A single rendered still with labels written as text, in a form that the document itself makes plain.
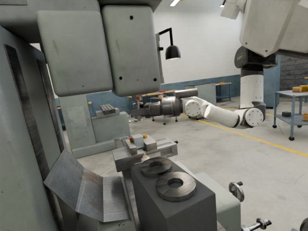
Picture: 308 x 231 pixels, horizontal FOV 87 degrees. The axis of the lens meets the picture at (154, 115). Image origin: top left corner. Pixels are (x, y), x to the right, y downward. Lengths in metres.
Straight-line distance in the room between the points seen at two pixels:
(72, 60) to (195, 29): 8.43
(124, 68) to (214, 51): 8.76
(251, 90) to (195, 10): 8.44
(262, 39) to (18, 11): 0.76
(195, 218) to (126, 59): 0.51
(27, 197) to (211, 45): 9.08
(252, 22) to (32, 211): 0.88
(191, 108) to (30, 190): 0.58
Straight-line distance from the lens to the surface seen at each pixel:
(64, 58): 0.60
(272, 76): 6.49
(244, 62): 0.82
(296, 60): 8.87
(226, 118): 0.75
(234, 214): 1.01
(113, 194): 0.86
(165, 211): 0.35
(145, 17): 0.68
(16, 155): 0.55
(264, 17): 0.68
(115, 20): 0.65
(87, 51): 0.60
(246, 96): 0.82
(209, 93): 5.44
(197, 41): 8.81
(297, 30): 0.66
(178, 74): 8.06
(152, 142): 0.87
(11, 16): 0.67
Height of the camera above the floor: 1.35
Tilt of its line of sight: 12 degrees down
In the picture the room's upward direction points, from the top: 7 degrees counter-clockwise
